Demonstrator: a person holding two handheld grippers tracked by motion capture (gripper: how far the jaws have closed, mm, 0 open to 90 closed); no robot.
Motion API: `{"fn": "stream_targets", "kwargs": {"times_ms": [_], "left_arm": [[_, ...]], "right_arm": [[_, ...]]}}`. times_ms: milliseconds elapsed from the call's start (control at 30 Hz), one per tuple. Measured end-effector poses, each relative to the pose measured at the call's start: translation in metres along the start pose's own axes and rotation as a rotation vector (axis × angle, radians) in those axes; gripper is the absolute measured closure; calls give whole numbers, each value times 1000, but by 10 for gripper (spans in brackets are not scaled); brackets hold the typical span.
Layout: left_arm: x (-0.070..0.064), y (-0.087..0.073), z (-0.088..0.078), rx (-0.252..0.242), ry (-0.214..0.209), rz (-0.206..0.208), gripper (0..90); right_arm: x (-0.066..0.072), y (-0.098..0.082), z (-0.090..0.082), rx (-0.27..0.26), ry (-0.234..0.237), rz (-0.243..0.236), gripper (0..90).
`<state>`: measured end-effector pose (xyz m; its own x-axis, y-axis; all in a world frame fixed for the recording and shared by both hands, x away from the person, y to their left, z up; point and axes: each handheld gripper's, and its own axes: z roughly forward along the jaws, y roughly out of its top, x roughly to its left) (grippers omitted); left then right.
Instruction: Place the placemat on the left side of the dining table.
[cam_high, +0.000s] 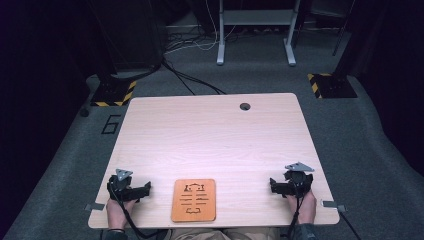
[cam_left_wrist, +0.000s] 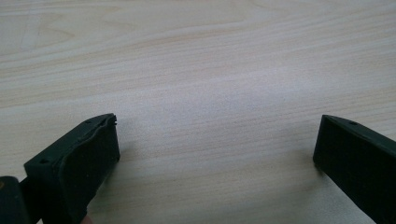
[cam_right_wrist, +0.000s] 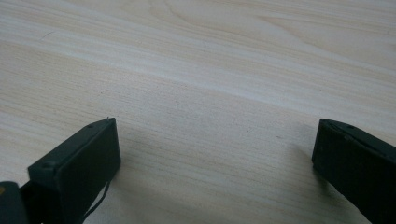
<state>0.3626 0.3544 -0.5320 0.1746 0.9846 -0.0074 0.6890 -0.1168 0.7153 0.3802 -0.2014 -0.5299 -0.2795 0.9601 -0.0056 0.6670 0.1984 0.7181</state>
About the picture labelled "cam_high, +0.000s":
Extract black cable at table clip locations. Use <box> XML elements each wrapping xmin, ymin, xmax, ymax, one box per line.
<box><xmin>338</xmin><ymin>210</ymin><xmax>363</xmax><ymax>240</ymax></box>

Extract orange carved wooden board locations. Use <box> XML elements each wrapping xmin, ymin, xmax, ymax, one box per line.
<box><xmin>170</xmin><ymin>178</ymin><xmax>217</xmax><ymax>223</ymax></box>

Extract white metal desk frame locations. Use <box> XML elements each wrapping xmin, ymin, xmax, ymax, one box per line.
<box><xmin>216</xmin><ymin>0</ymin><xmax>302</xmax><ymax>67</ymax></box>

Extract black base with striped tape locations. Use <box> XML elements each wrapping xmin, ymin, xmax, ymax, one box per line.
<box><xmin>90</xmin><ymin>79</ymin><xmax>138</xmax><ymax>108</ymax></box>
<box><xmin>306</xmin><ymin>72</ymin><xmax>359</xmax><ymax>100</ymax></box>

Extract black stand post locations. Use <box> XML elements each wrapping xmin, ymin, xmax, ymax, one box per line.
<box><xmin>87</xmin><ymin>0</ymin><xmax>118</xmax><ymax>88</ymax></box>
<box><xmin>333</xmin><ymin>0</ymin><xmax>371</xmax><ymax>81</ymax></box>

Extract black floor cables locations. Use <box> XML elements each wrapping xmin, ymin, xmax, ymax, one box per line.
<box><xmin>161</xmin><ymin>57</ymin><xmax>228</xmax><ymax>96</ymax></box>

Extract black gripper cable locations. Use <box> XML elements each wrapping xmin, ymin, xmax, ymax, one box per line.
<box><xmin>287</xmin><ymin>173</ymin><xmax>307</xmax><ymax>240</ymax></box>
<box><xmin>106</xmin><ymin>182</ymin><xmax>158</xmax><ymax>240</ymax></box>

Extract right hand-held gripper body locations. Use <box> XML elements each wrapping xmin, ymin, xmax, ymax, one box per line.
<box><xmin>282</xmin><ymin>161</ymin><xmax>316</xmax><ymax>199</ymax></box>

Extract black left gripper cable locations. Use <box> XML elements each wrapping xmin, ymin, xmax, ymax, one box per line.
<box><xmin>106</xmin><ymin>182</ymin><xmax>158</xmax><ymax>240</ymax></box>

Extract grey table edge clip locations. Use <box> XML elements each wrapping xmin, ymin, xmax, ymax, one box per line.
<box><xmin>321</xmin><ymin>199</ymin><xmax>348</xmax><ymax>213</ymax></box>
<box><xmin>84</xmin><ymin>202</ymin><xmax>106</xmax><ymax>212</ymax></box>

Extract thin black tripod leg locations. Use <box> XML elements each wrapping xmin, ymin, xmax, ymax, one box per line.
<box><xmin>331</xmin><ymin>0</ymin><xmax>356</xmax><ymax>57</ymax></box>

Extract person's right hand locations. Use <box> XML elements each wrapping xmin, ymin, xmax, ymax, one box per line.
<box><xmin>285</xmin><ymin>189</ymin><xmax>318</xmax><ymax>226</ymax></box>

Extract person's legs in beige pants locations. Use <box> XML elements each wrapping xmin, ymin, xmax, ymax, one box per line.
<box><xmin>165</xmin><ymin>227</ymin><xmax>282</xmax><ymax>240</ymax></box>

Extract white floor cables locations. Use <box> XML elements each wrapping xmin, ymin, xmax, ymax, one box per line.
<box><xmin>164</xmin><ymin>0</ymin><xmax>238</xmax><ymax>55</ymax></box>

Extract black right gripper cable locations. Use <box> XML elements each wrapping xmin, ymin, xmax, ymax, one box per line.
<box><xmin>287</xmin><ymin>173</ymin><xmax>307</xmax><ymax>240</ymax></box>

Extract person's left hand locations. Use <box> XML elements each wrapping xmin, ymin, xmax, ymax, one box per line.
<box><xmin>105</xmin><ymin>197</ymin><xmax>138</xmax><ymax>232</ymax></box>

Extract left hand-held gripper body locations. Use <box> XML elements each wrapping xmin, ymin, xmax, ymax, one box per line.
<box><xmin>106</xmin><ymin>168</ymin><xmax>138</xmax><ymax>203</ymax></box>

